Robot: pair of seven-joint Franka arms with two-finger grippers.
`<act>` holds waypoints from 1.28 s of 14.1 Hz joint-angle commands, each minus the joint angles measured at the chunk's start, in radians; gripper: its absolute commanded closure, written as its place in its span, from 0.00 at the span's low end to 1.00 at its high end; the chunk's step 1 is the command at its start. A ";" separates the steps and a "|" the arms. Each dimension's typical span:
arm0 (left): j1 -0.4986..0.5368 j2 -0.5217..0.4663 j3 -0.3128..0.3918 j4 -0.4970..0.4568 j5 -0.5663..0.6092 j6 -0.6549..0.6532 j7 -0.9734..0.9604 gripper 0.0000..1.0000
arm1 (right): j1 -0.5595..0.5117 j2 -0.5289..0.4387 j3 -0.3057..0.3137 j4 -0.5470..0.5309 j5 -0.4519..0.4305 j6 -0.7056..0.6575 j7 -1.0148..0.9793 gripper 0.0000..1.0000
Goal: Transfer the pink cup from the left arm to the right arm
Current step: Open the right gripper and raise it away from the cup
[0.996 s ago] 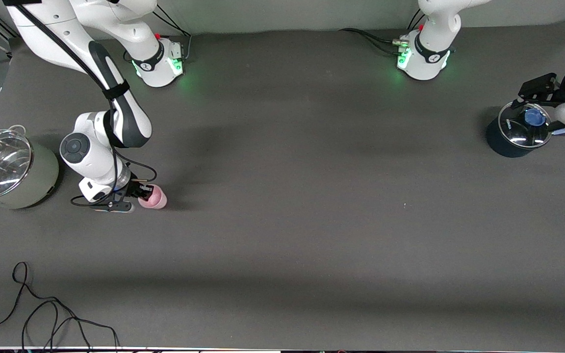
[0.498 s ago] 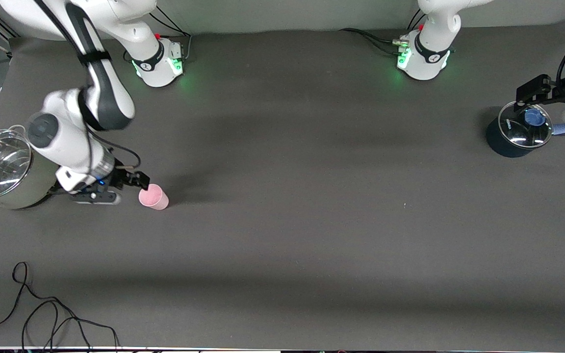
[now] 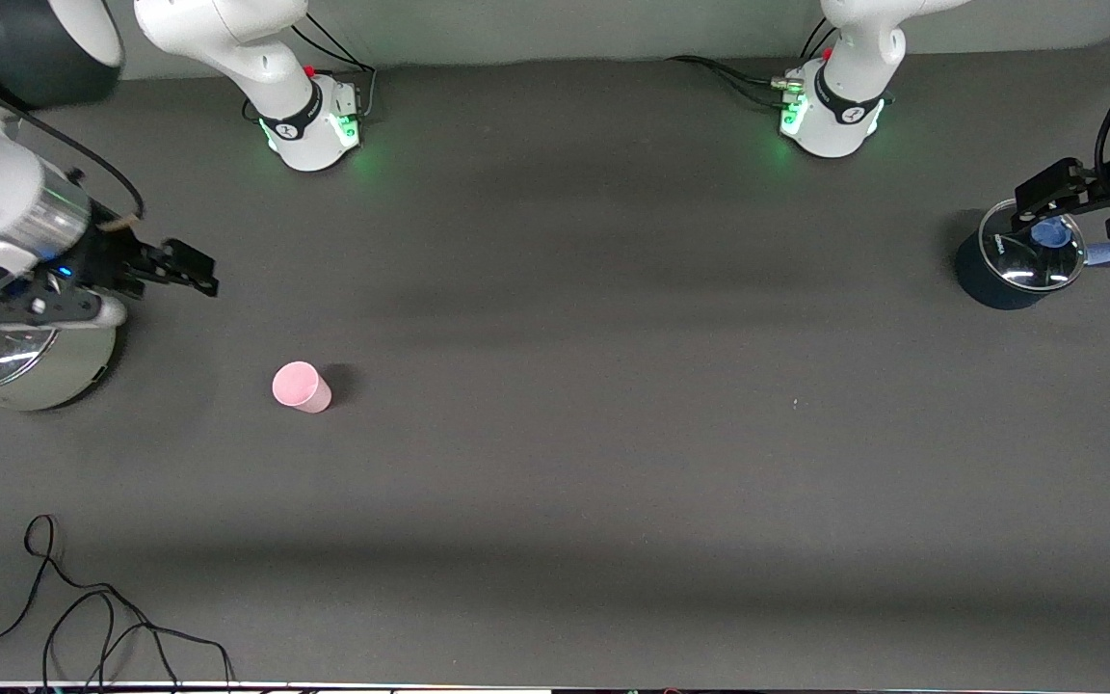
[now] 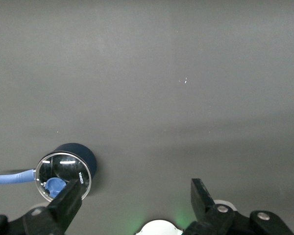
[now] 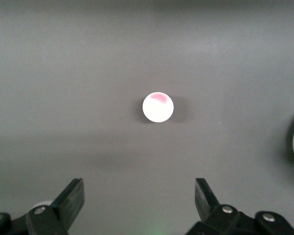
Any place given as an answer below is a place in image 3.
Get glass lid with blue knob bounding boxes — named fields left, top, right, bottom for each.
left=981, top=198, right=1088, bottom=292

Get black right arm base cables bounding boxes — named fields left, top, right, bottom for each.
left=242, top=5, right=378, bottom=126

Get black arm base cables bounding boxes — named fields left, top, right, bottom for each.
left=242, top=5, right=378, bottom=126
left=666, top=19, right=840, bottom=112

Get black left arm base cables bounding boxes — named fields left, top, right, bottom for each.
left=666, top=19, right=840, bottom=112

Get thin black loose cable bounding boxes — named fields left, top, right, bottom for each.
left=0, top=514, right=236, bottom=690

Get pink plastic cup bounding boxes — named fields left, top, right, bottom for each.
left=272, top=361, right=332, bottom=414

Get dark blue saucepan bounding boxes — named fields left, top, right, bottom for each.
left=955, top=198, right=1110, bottom=311

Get grey-green cooking pot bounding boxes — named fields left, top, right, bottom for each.
left=0, top=299, right=118, bottom=415

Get dark grey table cloth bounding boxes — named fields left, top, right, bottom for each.
left=0, top=39, right=1110, bottom=690

